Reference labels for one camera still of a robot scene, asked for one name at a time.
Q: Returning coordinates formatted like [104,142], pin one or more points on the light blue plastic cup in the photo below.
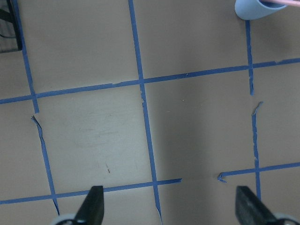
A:
[255,9]

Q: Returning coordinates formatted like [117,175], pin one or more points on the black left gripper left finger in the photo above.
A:
[91,212]

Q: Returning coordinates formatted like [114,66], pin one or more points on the black wire mug rack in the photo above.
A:
[10,37]

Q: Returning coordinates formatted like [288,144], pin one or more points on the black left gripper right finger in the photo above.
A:
[249,209]

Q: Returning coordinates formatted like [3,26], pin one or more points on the pink chopstick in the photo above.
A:
[293,3]

